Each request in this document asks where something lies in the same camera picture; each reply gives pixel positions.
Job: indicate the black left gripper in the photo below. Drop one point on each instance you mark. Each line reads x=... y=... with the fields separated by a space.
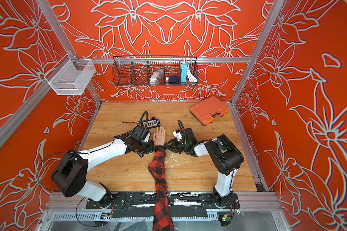
x=151 y=147

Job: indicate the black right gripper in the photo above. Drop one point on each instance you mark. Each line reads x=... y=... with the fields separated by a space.
x=174 y=145

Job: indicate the black wrist watch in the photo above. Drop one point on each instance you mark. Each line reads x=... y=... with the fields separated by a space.
x=159 y=148

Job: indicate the mannequin hand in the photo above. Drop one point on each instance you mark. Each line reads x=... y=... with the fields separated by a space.
x=159 y=136

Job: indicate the red black plaid sleeve arm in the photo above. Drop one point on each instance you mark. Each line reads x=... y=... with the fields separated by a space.
x=162 y=220

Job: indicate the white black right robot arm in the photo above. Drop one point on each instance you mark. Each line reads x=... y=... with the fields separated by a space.
x=226 y=157

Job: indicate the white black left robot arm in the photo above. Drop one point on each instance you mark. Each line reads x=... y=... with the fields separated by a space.
x=70 y=175

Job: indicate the black charging board yellow connectors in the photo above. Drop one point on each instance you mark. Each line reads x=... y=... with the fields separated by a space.
x=151 y=123

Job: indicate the orange tool case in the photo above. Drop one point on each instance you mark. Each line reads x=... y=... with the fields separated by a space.
x=208 y=110

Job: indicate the dark blue round object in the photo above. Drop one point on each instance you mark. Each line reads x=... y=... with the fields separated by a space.
x=174 y=80

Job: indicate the silver pouch in basket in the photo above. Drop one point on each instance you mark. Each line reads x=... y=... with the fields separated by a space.
x=156 y=77

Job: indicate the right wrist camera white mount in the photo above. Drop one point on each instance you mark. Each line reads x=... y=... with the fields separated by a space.
x=187 y=136

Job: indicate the red black wire lead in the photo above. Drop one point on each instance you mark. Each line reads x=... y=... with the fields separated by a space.
x=124 y=122

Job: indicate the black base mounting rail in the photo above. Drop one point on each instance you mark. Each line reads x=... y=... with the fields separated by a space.
x=195 y=205

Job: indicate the black wire wall basket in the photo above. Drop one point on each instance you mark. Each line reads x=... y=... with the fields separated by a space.
x=136 y=71

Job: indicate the clear plastic wall bin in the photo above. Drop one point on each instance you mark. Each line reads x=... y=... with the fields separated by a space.
x=71 y=77

